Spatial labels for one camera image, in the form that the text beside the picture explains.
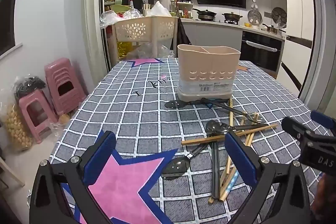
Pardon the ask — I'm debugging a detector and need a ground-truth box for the clear bag of black items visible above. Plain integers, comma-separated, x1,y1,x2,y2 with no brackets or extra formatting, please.
14,76,46,102

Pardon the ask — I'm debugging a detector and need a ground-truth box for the clear bag in cart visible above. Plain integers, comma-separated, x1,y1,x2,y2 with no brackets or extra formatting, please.
129,42,175,59

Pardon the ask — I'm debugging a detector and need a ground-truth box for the beige plastic utensil holder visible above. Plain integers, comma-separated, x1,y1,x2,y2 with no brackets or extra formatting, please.
176,44,241,103

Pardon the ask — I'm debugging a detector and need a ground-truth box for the low pink plastic stool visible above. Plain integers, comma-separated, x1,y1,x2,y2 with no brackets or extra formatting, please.
18,89,59,144

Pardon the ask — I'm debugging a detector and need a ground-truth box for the grey checked star tablecloth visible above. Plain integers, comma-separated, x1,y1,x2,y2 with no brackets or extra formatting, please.
49,57,334,224

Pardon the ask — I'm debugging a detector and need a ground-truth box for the black built-in oven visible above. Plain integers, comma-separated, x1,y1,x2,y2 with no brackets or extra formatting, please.
240,31,285,75

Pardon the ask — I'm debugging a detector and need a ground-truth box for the black fork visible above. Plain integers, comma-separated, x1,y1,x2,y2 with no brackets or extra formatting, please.
201,98,266,124

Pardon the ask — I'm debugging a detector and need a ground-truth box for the round metal steamer rack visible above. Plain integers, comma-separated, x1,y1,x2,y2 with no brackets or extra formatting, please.
247,9,261,25

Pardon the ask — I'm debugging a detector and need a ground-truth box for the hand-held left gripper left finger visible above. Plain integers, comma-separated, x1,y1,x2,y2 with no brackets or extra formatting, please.
31,131,117,224

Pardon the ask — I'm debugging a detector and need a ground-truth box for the clear bag of yellow balls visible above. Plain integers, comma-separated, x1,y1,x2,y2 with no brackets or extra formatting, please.
0,103,33,152

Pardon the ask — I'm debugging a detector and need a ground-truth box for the spice rack with bottles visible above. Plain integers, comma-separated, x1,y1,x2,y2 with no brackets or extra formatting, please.
171,0,194,18

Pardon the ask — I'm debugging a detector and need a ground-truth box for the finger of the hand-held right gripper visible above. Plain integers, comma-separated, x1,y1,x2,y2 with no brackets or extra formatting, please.
310,110,334,133
281,116,311,141

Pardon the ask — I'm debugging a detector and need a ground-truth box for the green plastic basin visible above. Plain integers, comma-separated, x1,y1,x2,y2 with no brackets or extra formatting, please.
110,4,132,13

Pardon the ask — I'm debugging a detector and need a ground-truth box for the black slotted spoon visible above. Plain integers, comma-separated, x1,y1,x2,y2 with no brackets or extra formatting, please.
161,145,209,180
165,98,229,109

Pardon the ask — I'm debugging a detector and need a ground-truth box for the yellow foil package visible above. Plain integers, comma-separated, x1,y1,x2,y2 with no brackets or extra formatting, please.
117,42,135,58

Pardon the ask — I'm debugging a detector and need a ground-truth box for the dark lidded cooking pot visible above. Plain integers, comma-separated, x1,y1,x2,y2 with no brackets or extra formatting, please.
222,12,243,25

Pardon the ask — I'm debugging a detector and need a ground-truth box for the dark window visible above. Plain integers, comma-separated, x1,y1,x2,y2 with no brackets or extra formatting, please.
0,0,24,56

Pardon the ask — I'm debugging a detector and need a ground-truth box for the small steel saucepan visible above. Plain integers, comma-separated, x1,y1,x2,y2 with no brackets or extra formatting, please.
262,24,286,35

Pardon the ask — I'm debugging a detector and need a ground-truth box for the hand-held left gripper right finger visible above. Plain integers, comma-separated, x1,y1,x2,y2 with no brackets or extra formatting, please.
224,131,311,224

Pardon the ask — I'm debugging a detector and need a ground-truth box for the crumpled clear plastic bag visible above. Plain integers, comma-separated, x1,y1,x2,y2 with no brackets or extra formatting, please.
99,10,124,29

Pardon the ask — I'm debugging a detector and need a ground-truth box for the black garbage bag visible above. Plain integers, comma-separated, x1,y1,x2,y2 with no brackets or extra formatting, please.
171,18,192,52

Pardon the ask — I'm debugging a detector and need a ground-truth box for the round dark divided tray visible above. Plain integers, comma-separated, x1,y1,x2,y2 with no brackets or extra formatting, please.
271,7,288,28

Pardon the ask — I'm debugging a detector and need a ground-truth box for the black wok with handle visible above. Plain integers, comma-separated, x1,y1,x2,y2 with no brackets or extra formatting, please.
192,8,218,22

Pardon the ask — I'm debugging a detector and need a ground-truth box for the white plastic bag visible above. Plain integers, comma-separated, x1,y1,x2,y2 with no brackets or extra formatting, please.
146,1,172,17

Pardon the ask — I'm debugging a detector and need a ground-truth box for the person's right forearm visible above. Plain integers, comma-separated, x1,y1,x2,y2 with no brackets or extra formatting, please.
311,174,336,224

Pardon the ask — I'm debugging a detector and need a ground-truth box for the tall stack of pink stools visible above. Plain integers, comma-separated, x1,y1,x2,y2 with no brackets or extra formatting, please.
44,57,87,117

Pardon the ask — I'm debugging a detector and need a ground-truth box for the cream perforated basket cart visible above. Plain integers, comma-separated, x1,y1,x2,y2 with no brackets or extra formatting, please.
109,16,179,67

